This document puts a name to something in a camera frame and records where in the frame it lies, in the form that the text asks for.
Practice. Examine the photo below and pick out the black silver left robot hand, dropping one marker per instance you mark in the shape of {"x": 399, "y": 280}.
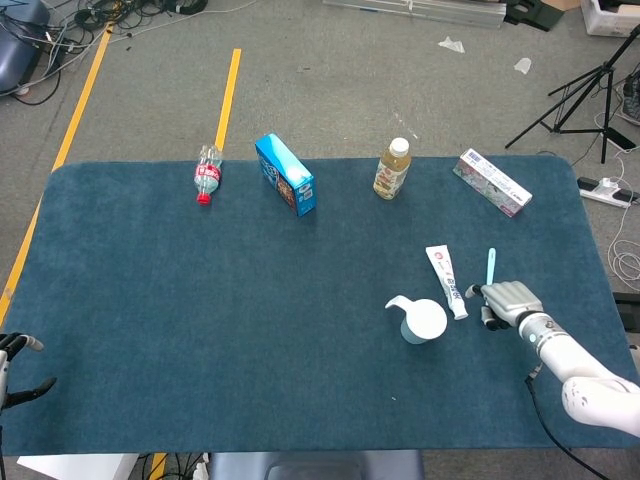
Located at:
{"x": 4, "y": 370}

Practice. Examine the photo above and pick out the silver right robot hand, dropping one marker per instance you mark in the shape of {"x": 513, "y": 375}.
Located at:
{"x": 515, "y": 300}

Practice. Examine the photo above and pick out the light blue toothbrush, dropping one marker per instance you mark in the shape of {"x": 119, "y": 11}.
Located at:
{"x": 491, "y": 265}

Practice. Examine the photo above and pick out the white toothpaste tube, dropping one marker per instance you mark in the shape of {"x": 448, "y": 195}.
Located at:
{"x": 447, "y": 280}

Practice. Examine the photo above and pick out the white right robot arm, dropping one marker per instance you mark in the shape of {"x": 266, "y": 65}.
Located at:
{"x": 565, "y": 350}

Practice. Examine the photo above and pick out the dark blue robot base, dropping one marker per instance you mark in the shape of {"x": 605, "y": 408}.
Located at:
{"x": 17, "y": 55}

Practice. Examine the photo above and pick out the black equipment box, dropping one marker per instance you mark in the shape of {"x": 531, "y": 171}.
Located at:
{"x": 627, "y": 310}

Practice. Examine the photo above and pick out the long floral carton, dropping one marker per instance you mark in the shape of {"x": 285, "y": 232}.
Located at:
{"x": 492, "y": 182}

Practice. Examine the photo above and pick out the white box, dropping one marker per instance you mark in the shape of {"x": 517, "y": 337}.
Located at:
{"x": 75, "y": 467}

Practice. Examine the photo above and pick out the white power strip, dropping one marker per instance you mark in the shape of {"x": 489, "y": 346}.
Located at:
{"x": 605, "y": 192}

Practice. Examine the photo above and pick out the yellow tea bottle white cap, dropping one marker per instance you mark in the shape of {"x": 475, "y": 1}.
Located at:
{"x": 391, "y": 175}

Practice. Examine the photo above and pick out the blue table mat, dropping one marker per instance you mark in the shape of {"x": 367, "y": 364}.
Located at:
{"x": 200, "y": 300}

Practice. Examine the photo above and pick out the black tripod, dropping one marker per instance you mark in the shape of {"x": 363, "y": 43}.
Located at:
{"x": 607, "y": 100}

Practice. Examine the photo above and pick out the grey sneaker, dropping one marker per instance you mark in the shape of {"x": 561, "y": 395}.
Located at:
{"x": 632, "y": 97}

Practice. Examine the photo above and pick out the crumpled white paper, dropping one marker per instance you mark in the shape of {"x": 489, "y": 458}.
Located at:
{"x": 523, "y": 65}
{"x": 452, "y": 45}

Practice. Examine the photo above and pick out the blue cookie box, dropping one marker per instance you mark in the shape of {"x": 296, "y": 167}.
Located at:
{"x": 287, "y": 170}

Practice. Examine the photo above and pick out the yellow floor tape strip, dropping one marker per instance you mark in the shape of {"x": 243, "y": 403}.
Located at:
{"x": 227, "y": 100}
{"x": 80, "y": 110}

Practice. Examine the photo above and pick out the clear bottle red cap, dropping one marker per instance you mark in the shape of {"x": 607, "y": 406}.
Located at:
{"x": 206, "y": 175}

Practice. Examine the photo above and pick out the black foam tray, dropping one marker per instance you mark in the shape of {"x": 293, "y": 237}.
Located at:
{"x": 532, "y": 15}

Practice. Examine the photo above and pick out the white plastic crate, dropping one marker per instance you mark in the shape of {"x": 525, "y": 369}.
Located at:
{"x": 607, "y": 20}

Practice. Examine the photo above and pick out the brown cardboard box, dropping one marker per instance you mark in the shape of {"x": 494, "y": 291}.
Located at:
{"x": 560, "y": 4}

